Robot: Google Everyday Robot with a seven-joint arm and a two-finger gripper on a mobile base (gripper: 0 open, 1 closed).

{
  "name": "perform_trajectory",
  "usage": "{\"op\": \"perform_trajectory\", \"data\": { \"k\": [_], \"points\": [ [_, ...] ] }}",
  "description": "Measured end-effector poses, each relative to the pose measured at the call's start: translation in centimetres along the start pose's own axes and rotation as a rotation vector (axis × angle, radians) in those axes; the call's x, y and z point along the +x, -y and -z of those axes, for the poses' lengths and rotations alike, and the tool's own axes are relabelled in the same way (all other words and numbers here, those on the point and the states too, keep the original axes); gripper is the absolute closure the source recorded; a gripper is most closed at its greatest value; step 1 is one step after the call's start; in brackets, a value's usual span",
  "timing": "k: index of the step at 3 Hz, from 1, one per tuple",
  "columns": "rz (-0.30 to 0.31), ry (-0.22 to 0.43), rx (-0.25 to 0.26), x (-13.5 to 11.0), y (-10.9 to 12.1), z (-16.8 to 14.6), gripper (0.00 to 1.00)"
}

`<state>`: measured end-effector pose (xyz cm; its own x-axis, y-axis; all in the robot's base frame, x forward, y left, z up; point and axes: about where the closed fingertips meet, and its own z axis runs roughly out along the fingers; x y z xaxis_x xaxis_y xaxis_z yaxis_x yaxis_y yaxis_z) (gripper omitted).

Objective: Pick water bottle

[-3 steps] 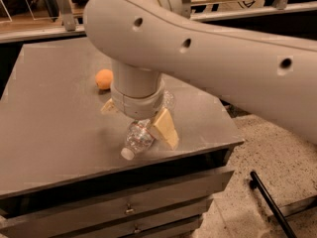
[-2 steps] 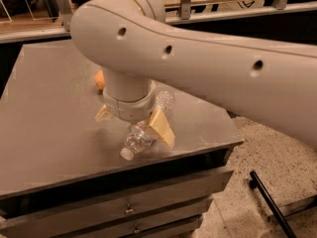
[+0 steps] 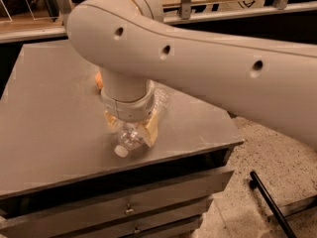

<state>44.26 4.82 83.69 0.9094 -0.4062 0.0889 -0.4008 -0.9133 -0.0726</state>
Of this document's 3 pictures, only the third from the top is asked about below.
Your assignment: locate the black metal rod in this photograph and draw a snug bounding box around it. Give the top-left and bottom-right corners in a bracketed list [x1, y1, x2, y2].
[249, 171, 297, 238]

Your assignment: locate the drawer knob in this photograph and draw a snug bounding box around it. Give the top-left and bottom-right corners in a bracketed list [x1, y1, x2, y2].
[125, 203, 135, 215]
[133, 226, 141, 234]

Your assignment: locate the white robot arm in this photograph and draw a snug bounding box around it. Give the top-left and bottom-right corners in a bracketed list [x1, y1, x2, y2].
[66, 0, 317, 148]

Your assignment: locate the grey drawer cabinet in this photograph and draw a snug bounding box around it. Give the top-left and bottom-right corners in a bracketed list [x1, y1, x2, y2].
[0, 41, 242, 238]

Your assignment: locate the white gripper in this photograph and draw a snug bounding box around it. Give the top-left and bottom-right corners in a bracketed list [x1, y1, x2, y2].
[101, 80, 159, 147]

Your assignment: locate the upper drawer knob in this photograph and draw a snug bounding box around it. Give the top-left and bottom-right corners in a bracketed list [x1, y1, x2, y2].
[125, 203, 135, 215]

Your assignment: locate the clear plastic water bottle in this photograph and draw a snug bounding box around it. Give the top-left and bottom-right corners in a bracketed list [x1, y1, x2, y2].
[114, 88, 170, 158]

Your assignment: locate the lower drawer knob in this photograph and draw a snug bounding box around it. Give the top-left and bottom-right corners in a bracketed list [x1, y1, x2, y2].
[133, 226, 141, 234]

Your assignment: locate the metal railing with glass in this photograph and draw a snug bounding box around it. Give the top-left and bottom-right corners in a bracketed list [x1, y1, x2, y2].
[0, 0, 317, 44]

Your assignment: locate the orange fruit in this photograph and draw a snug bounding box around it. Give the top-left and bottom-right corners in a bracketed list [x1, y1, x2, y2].
[95, 71, 103, 90]

